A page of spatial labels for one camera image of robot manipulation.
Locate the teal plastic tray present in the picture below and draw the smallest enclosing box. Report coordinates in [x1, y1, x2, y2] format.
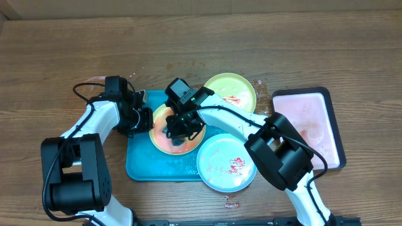
[126, 90, 225, 181]

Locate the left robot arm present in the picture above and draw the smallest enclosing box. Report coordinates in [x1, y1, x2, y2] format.
[41, 76, 153, 225]

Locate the light blue plate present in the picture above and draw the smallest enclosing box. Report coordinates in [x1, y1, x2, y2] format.
[197, 134, 257, 193]

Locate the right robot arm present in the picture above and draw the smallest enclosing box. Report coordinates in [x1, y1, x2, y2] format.
[165, 78, 337, 225]

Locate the pink sponge with dark scourer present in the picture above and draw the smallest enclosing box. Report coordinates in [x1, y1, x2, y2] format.
[162, 126, 187, 146]

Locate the black tray with soapy water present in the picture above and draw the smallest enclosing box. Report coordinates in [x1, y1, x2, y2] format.
[272, 87, 347, 170]

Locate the yellow plate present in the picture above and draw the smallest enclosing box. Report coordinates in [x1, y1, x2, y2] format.
[149, 104, 206, 155]

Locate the yellow-green plate at back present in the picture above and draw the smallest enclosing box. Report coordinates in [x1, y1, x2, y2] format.
[204, 73, 256, 113]

